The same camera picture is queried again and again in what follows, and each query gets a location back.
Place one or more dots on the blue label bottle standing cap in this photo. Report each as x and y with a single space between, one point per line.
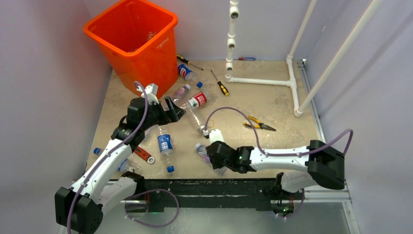
165 148

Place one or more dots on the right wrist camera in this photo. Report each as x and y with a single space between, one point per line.
213 135

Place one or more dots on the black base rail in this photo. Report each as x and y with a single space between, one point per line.
260 194

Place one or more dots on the red label Nongfu bottle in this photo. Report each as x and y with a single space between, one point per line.
197 100

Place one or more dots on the yellow black pliers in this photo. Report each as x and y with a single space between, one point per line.
258 124

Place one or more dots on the orange plastic bin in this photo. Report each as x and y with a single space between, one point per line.
137 38

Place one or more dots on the red blue small screwdriver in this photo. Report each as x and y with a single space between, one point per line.
246 58

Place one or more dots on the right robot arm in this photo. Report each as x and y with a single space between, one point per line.
251 159

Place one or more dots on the black yellow short screwdriver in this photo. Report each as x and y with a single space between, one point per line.
223 89

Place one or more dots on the black yellow long screwdriver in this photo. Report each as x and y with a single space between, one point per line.
185 61

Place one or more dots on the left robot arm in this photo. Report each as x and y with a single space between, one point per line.
82 206

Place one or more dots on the red adjustable wrench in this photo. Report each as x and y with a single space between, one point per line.
143 154

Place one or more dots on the aluminium frame rail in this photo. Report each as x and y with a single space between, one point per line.
326 167

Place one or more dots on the purple label front bottle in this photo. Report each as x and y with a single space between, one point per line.
202 153

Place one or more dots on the clear jar silver lid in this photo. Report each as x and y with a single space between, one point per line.
196 120

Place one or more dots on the Pepsi bottle near bin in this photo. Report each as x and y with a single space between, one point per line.
185 72

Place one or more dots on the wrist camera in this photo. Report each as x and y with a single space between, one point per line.
213 135
150 93

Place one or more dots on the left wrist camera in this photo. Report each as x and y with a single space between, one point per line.
150 93

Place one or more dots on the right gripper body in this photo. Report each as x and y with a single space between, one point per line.
216 164

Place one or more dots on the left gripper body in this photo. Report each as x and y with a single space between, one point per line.
157 115

